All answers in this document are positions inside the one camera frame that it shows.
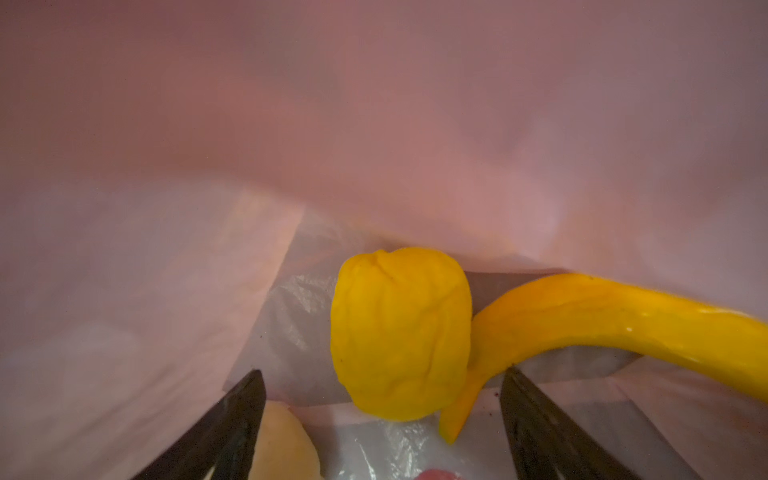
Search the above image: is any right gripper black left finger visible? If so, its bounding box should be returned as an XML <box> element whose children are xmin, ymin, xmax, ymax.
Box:
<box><xmin>135</xmin><ymin>370</ymin><xmax>266</xmax><ymax>480</ymax></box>

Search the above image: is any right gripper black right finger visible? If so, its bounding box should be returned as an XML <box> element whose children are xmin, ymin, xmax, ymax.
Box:
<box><xmin>500</xmin><ymin>367</ymin><xmax>639</xmax><ymax>480</ymax></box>

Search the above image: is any beige fake potato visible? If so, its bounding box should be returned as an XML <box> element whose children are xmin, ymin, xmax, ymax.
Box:
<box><xmin>248</xmin><ymin>401</ymin><xmax>322</xmax><ymax>480</ymax></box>

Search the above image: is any yellow fake banana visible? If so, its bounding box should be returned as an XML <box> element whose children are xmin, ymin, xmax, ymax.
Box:
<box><xmin>439</xmin><ymin>273</ymin><xmax>767</xmax><ymax>444</ymax></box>

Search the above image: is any yellow fake lemon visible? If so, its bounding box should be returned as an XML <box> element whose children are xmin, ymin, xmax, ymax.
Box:
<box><xmin>330</xmin><ymin>247</ymin><xmax>473</xmax><ymax>422</ymax></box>

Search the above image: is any pink plastic bag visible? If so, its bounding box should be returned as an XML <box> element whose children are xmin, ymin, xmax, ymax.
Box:
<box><xmin>1</xmin><ymin>1</ymin><xmax>767</xmax><ymax>479</ymax></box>

